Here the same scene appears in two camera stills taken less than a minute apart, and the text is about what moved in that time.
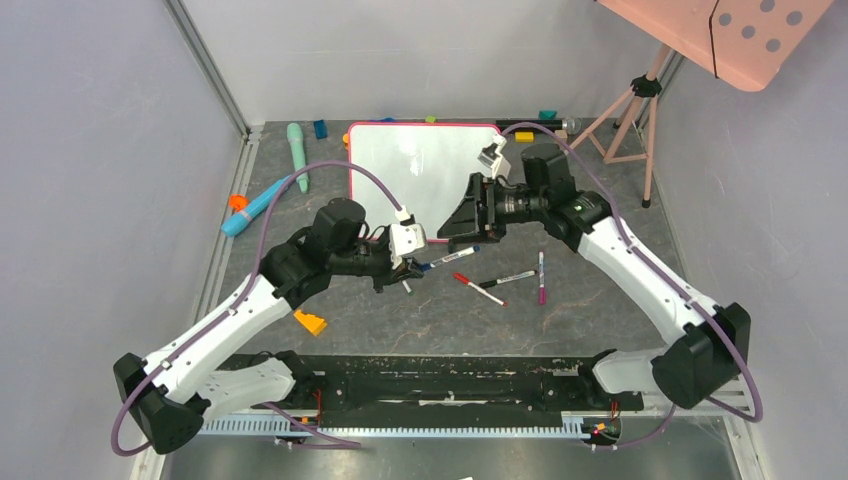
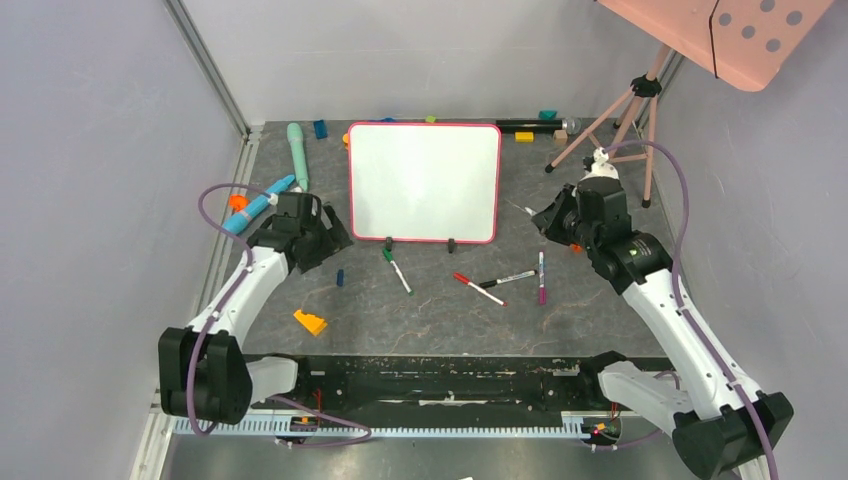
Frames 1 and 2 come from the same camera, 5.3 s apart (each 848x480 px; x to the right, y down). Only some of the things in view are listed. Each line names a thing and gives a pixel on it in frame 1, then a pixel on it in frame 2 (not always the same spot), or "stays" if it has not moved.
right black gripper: [487, 209] -> [553, 216]
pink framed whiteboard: [429, 167] stays
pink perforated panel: [744, 43] stays
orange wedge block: [313, 323] stays
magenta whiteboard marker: [542, 288] stays
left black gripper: [408, 268] -> [334, 239]
